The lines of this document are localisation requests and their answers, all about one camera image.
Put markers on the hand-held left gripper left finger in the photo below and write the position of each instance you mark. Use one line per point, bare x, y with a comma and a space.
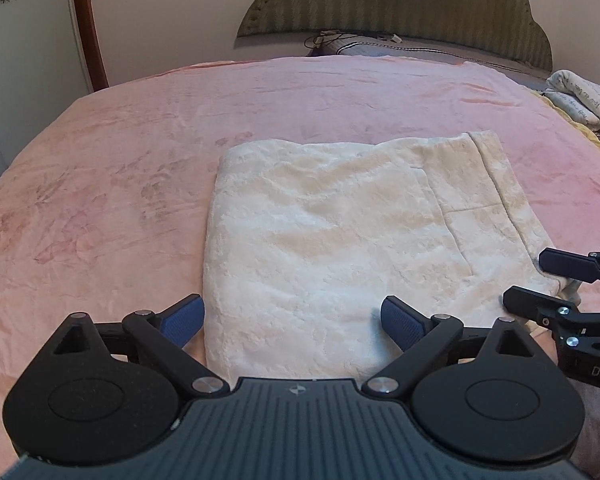
185, 317

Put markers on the yellow blanket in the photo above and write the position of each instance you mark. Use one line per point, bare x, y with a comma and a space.
575, 125

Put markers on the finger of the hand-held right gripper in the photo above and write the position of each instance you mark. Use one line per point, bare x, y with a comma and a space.
530, 302
565, 265

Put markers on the white printed cloth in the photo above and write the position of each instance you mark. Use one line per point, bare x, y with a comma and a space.
580, 95

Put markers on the olive padded headboard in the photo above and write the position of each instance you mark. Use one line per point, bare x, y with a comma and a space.
380, 0

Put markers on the white floral door panel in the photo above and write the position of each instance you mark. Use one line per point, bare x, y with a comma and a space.
25, 35

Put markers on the pink blanket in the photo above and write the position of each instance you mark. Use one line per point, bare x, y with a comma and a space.
130, 160

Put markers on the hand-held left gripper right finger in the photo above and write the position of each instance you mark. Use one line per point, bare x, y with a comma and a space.
402, 322

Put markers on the white charger plug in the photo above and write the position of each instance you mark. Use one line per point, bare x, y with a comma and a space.
393, 38

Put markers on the grey pillow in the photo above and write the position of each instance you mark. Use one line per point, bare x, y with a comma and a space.
370, 49

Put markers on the brown wooden door frame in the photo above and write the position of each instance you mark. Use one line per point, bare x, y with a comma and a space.
87, 25

